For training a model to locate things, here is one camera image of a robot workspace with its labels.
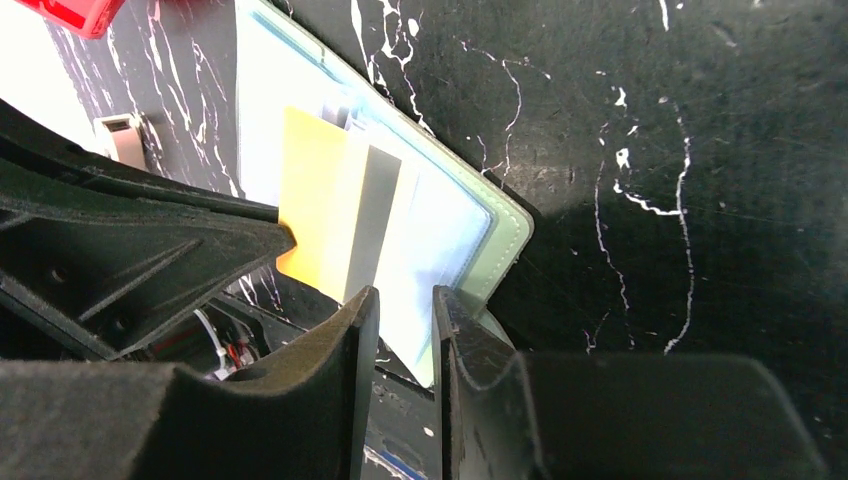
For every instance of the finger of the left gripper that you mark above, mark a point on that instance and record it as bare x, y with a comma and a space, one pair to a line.
34, 147
103, 274

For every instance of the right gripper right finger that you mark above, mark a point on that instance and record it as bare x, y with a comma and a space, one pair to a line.
510, 414

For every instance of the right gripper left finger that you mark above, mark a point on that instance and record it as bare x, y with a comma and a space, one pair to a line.
298, 413

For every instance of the red bin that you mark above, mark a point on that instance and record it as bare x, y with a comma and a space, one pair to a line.
89, 19

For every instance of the green card holder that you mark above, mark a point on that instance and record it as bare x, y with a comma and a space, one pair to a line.
449, 225

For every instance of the orange credit card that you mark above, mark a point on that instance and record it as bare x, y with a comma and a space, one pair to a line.
336, 197

